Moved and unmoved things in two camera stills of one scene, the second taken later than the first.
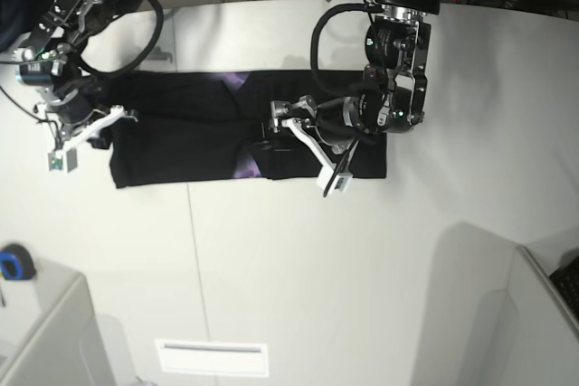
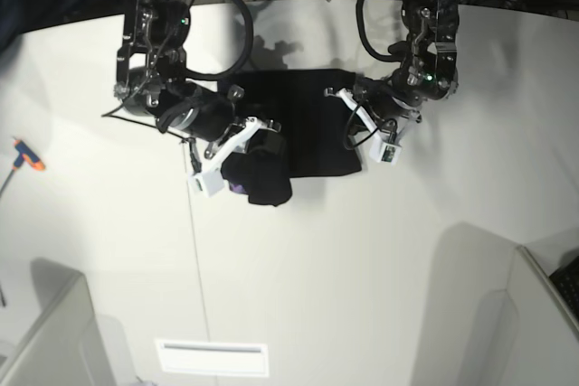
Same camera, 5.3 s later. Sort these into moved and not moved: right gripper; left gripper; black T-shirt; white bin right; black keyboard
Moved: black T-shirt; right gripper; left gripper
Not moved: white bin right; black keyboard
